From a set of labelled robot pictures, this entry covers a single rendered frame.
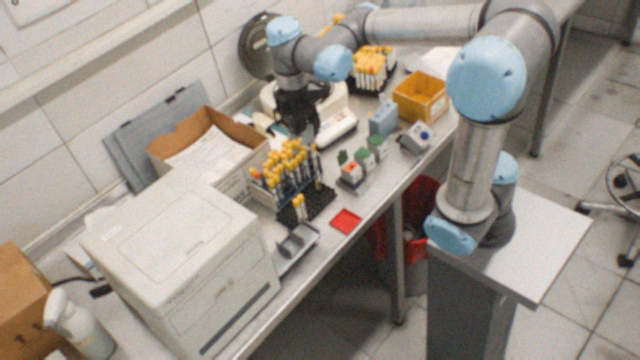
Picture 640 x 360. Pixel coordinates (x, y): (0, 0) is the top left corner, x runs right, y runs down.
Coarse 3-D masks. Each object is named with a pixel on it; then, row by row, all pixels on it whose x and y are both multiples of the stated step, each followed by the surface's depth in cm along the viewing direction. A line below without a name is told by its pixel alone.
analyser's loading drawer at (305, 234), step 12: (300, 228) 144; (312, 228) 142; (288, 240) 142; (300, 240) 139; (312, 240) 141; (276, 252) 140; (288, 252) 137; (300, 252) 139; (276, 264) 137; (288, 264) 137
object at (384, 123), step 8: (384, 104) 166; (392, 104) 165; (376, 112) 163; (384, 112) 163; (392, 112) 165; (368, 120) 163; (376, 120) 161; (384, 120) 163; (392, 120) 167; (368, 128) 165; (376, 128) 163; (384, 128) 165; (392, 128) 169; (400, 128) 171; (368, 136) 170; (384, 136) 167; (392, 136) 169
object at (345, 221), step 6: (342, 210) 151; (348, 210) 151; (336, 216) 150; (342, 216) 150; (348, 216) 150; (354, 216) 150; (330, 222) 149; (336, 222) 149; (342, 222) 149; (348, 222) 149; (354, 222) 148; (336, 228) 147; (342, 228) 147; (348, 228) 147; (354, 228) 147; (348, 234) 146
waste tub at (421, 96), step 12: (420, 72) 175; (408, 84) 175; (420, 84) 178; (432, 84) 174; (444, 84) 171; (396, 96) 170; (408, 96) 179; (420, 96) 180; (432, 96) 178; (444, 96) 169; (408, 108) 169; (420, 108) 165; (432, 108) 167; (444, 108) 173; (408, 120) 173; (432, 120) 171
